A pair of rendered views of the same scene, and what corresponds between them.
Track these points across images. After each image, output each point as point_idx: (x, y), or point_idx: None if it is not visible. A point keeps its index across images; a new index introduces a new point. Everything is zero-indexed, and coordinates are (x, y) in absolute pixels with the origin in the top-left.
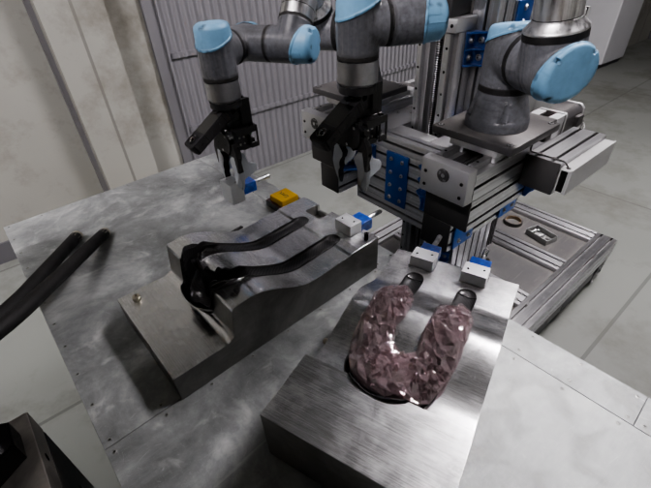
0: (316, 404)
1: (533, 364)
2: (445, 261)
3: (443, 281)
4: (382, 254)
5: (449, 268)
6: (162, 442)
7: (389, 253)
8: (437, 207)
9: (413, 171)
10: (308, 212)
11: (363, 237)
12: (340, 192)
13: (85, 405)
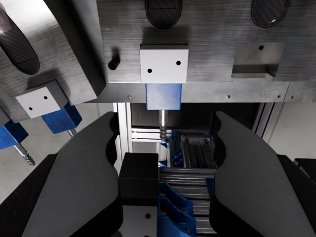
0: None
1: None
2: (173, 159)
3: (2, 84)
4: (138, 91)
5: (22, 110)
6: None
7: (133, 99)
8: (137, 191)
9: (209, 226)
10: (278, 51)
11: (123, 62)
12: (293, 161)
13: None
